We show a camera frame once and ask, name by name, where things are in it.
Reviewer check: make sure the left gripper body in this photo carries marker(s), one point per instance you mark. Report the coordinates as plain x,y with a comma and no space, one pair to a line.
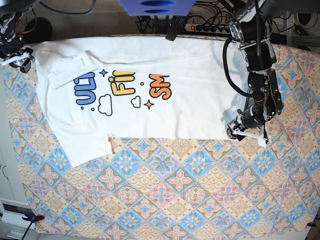
236,128

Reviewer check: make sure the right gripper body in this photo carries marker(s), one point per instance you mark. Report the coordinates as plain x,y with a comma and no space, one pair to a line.
24,60

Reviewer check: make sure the white printed T-shirt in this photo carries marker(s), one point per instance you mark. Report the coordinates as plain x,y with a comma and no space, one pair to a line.
91,89

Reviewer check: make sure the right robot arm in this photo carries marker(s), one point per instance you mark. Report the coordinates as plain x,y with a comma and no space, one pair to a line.
12,49

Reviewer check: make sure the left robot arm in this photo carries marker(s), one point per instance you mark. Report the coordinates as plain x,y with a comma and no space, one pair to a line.
250,27

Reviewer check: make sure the black round stool base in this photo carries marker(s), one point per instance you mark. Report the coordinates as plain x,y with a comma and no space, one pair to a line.
41,30

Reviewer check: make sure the black power strip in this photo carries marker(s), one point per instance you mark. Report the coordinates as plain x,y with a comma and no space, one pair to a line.
207,28

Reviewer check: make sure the patterned pastel tablecloth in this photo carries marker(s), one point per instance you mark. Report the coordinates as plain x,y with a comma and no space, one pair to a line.
182,188

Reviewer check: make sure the black orange clamp right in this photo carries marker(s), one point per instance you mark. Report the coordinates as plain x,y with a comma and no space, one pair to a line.
311,224

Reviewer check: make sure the black orange clamp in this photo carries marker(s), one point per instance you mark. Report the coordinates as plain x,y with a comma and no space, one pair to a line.
311,224
31,218

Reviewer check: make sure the black orange clamp left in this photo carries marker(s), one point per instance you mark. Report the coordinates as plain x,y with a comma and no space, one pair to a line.
31,218

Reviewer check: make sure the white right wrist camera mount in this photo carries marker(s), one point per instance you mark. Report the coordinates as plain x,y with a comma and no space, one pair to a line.
15,58

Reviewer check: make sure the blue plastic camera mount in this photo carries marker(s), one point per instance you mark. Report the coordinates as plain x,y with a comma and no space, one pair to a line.
157,7

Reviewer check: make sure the white cabinet with handle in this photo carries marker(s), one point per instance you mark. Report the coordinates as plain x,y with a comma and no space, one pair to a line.
11,188

